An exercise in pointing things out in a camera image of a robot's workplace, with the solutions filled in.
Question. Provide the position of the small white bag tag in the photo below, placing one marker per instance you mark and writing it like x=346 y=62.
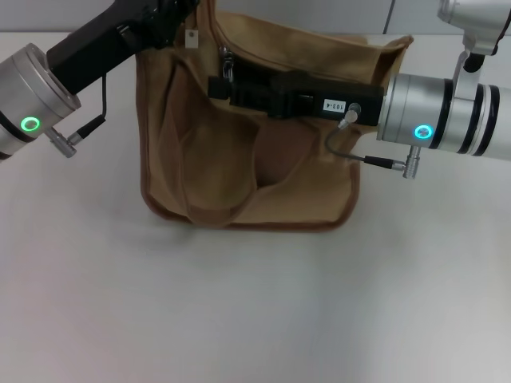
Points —
x=192 y=38

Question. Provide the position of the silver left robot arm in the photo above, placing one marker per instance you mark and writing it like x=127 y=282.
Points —
x=32 y=95

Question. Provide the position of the silver metal zipper pull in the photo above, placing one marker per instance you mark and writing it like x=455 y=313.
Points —
x=227 y=68

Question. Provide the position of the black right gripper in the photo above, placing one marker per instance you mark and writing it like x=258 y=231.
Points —
x=299 y=95

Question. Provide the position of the khaki canvas food bag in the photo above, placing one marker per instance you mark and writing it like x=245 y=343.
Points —
x=223 y=167

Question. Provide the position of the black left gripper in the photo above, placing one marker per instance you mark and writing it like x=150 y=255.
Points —
x=108 y=40

